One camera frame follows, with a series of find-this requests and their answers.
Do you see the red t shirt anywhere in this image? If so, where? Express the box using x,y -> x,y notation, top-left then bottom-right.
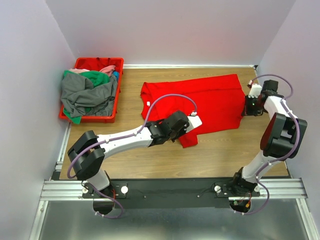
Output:
140,74 -> 245,148

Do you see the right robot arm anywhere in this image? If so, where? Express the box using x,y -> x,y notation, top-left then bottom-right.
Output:
230,79 -> 308,196

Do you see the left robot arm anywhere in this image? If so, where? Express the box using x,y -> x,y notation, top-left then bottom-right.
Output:
67,111 -> 202,198

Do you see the blue garment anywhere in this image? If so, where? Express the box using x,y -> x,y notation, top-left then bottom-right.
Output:
113,71 -> 120,79

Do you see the pink t shirt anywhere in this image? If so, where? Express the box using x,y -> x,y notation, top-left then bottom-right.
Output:
68,65 -> 116,76

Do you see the green t shirt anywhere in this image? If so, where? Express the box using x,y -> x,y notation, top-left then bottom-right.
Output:
62,70 -> 111,125

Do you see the grey t shirt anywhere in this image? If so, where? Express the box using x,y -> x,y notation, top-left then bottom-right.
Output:
60,73 -> 119,118

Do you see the red plastic bin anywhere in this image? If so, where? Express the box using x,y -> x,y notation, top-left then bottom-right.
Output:
59,57 -> 124,125

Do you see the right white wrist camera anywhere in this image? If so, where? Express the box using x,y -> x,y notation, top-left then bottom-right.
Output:
247,80 -> 262,98

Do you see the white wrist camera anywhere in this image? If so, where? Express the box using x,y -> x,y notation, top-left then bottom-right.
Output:
247,80 -> 262,98
186,115 -> 202,133

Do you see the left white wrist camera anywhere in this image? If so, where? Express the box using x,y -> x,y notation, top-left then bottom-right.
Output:
186,115 -> 202,133

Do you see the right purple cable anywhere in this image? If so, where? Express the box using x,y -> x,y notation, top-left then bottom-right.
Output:
233,73 -> 301,216

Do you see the purple cable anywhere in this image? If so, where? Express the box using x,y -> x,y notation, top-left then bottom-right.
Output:
66,93 -> 198,219
233,73 -> 301,216

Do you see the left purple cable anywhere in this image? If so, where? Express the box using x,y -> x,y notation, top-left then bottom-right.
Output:
66,93 -> 198,219

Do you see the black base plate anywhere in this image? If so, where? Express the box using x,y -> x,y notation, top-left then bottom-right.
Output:
82,176 -> 261,210

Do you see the aluminium frame rail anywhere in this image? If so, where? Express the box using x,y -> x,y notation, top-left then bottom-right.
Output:
30,118 -> 319,240

